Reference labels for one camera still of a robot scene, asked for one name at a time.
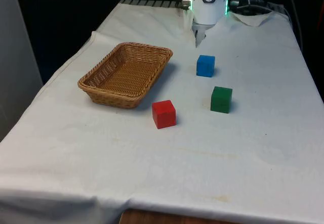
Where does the green cube block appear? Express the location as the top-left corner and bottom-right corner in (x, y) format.
(210, 86), (233, 114)

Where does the wicker basket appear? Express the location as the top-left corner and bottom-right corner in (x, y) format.
(77, 42), (174, 109)

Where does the red cube block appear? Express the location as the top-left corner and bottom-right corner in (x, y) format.
(151, 100), (177, 129)

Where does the blue cube block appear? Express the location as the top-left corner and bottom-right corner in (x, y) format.
(196, 55), (216, 78)

